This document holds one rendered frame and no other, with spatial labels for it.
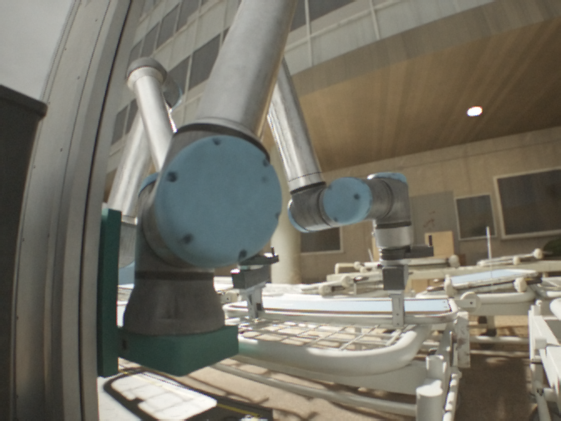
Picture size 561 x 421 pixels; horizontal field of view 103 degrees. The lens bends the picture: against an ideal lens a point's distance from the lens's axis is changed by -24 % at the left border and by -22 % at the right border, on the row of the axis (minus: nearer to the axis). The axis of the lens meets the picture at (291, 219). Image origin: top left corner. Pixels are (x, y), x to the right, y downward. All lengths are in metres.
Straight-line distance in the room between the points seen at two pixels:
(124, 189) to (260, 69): 0.70
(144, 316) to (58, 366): 0.16
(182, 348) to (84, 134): 0.39
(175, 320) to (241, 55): 0.42
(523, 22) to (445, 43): 0.94
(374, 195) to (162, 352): 0.46
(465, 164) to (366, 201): 6.55
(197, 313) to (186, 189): 0.24
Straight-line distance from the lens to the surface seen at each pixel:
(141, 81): 1.00
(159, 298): 0.48
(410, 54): 4.30
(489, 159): 7.10
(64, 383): 0.55
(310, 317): 0.79
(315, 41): 5.80
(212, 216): 0.31
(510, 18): 4.48
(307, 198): 0.64
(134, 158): 1.05
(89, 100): 0.60
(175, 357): 0.46
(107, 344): 0.57
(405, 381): 0.62
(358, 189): 0.53
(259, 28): 0.53
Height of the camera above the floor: 0.64
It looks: 10 degrees up
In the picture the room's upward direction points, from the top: 1 degrees counter-clockwise
